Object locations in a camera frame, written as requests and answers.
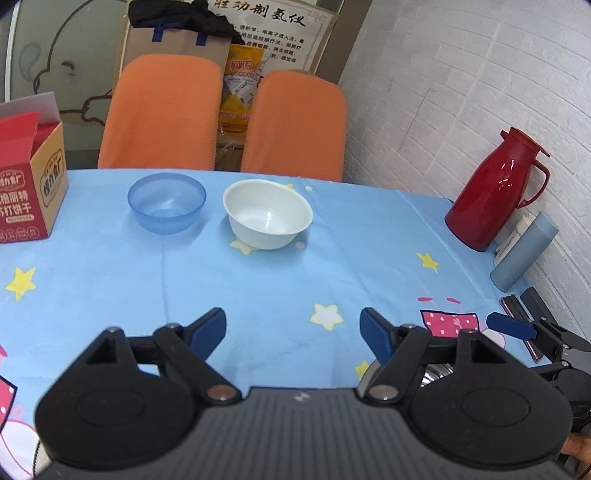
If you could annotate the red thermos jug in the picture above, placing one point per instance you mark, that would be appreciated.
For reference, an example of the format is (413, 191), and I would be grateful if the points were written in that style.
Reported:
(496, 190)

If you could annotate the white wall poster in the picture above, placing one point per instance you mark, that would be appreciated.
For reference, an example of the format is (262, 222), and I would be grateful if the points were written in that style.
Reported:
(293, 33)

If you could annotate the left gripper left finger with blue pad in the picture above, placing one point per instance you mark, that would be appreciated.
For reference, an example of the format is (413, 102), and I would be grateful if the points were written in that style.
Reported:
(167, 368)

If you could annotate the person's right hand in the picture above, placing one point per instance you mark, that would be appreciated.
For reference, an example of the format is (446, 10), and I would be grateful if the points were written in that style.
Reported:
(579, 447)

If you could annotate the blue cartoon tablecloth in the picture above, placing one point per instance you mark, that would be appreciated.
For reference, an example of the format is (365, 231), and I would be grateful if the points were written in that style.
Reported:
(293, 313)

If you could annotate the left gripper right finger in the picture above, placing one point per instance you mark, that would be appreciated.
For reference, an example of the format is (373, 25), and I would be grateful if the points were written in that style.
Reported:
(420, 369)

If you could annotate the left orange chair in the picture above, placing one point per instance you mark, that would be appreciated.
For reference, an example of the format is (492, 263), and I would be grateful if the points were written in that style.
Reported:
(163, 114)

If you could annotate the red cracker cardboard box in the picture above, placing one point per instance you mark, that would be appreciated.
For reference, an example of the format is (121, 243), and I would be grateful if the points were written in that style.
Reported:
(33, 171)

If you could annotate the yellow snack package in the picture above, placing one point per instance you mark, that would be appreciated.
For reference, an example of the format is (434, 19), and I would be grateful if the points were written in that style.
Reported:
(242, 73)

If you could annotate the black cloth on bag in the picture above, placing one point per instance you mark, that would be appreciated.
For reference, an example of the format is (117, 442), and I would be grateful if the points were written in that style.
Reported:
(192, 16)

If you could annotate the brown paper bag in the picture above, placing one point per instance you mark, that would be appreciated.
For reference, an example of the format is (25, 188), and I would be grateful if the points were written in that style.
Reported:
(144, 41)

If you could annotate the white ceramic bowl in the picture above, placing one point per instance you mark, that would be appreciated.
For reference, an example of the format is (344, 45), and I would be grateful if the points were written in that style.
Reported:
(264, 214)

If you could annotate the orange chair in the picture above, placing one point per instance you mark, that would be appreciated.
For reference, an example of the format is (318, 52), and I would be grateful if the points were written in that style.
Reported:
(297, 128)
(163, 114)

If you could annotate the right orange chair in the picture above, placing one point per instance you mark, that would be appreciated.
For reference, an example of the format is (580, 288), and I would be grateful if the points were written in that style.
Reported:
(297, 128)

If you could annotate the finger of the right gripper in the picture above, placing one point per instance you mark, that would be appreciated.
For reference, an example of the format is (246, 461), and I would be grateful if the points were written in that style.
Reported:
(509, 326)

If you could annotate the blue plastic bowl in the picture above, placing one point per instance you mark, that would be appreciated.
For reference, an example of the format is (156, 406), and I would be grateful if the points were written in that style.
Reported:
(166, 203)

